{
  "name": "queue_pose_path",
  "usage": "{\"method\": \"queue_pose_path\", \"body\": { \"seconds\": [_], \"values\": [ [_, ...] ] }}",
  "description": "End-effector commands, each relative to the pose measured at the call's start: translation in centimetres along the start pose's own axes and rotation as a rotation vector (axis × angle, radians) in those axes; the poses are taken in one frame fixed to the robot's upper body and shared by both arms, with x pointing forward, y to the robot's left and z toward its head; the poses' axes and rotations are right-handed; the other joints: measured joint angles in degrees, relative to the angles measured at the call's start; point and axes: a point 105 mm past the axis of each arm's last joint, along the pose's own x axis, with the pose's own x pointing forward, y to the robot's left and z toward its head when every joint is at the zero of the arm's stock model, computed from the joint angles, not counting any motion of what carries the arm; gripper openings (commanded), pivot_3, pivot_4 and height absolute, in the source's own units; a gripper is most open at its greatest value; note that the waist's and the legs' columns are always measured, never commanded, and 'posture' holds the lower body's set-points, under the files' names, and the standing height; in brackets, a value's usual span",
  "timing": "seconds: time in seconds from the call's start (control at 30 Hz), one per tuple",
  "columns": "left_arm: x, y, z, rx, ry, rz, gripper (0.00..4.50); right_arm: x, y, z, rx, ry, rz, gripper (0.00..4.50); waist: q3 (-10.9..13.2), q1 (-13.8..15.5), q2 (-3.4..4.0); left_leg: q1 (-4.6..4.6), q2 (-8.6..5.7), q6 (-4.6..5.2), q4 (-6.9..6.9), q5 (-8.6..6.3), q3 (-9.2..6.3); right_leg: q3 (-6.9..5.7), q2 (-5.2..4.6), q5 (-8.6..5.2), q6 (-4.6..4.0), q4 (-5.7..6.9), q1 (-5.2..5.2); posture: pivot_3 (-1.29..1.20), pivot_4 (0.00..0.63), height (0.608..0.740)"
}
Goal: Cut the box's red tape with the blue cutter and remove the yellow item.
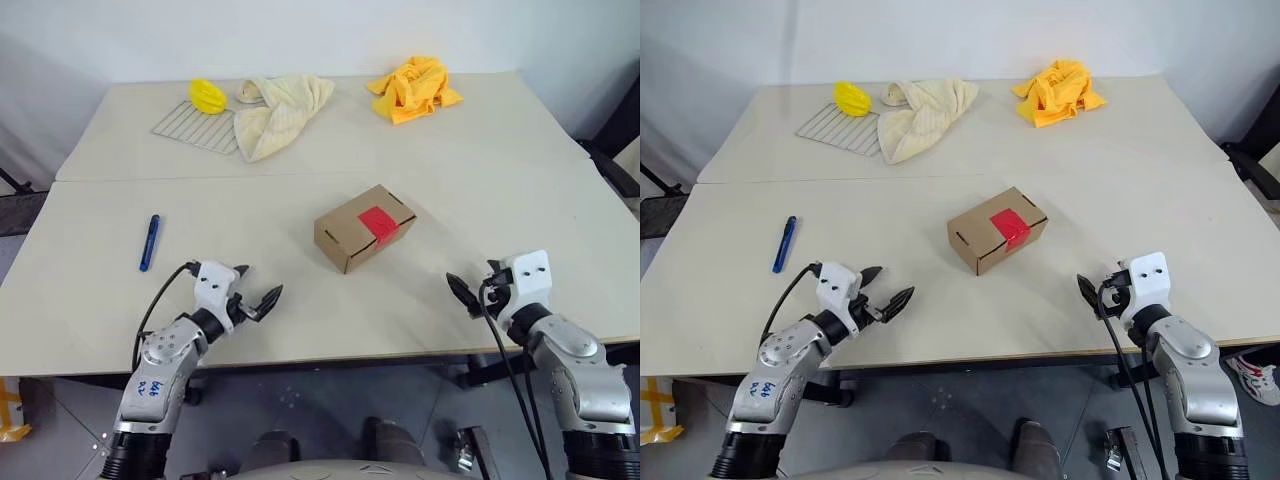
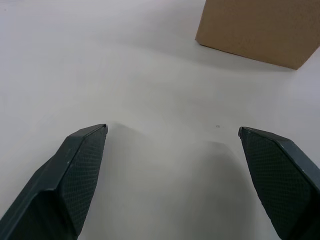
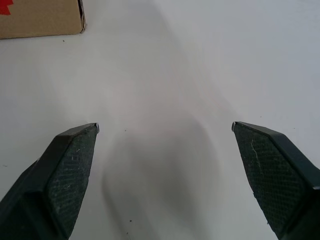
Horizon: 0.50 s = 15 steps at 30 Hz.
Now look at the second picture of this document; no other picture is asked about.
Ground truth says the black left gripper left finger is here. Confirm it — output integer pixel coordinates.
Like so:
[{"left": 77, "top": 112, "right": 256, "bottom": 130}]
[{"left": 0, "top": 123, "right": 109, "bottom": 240}]

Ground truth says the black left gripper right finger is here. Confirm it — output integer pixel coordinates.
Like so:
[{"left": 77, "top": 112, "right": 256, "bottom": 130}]
[{"left": 238, "top": 126, "right": 320, "bottom": 240}]

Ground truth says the brown cardboard box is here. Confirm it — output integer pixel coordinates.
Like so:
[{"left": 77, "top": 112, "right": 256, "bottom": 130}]
[{"left": 194, "top": 0, "right": 320, "bottom": 71}]

